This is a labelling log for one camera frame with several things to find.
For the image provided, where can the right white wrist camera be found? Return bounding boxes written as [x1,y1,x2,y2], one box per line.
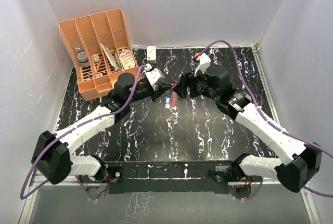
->
[194,53,211,77]

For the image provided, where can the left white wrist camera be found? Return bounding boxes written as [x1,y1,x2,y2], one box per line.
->
[144,63,163,90]

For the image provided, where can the white paper sachet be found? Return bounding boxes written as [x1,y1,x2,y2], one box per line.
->
[100,43,119,71]

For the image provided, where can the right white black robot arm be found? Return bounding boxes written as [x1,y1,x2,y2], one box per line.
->
[173,65,322,193]

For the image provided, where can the purple cable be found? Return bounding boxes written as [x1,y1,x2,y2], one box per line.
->
[199,39,333,200]
[20,65,146,200]

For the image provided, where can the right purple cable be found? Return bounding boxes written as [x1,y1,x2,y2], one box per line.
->
[199,39,333,200]

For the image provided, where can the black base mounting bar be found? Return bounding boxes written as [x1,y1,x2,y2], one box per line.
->
[104,160,263,195]

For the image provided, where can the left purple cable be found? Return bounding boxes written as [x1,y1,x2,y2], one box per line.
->
[20,65,146,200]

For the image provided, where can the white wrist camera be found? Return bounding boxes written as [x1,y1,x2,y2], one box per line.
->
[144,63,163,90]
[194,53,211,77]

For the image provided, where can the orange pen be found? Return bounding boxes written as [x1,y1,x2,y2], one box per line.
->
[95,58,103,74]

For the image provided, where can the small white card box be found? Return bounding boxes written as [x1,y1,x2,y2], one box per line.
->
[92,54,103,63]

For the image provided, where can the white label packet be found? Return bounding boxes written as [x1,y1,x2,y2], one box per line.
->
[119,48,136,70]

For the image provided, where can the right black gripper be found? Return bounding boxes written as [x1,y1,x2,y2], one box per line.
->
[174,66,220,101]

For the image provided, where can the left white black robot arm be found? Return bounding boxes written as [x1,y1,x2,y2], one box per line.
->
[32,69,173,185]

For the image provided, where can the grey round tin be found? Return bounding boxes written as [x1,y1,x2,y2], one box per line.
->
[77,51,90,68]

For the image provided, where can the orange plastic file organizer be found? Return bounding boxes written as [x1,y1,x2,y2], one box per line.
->
[59,8,139,101]

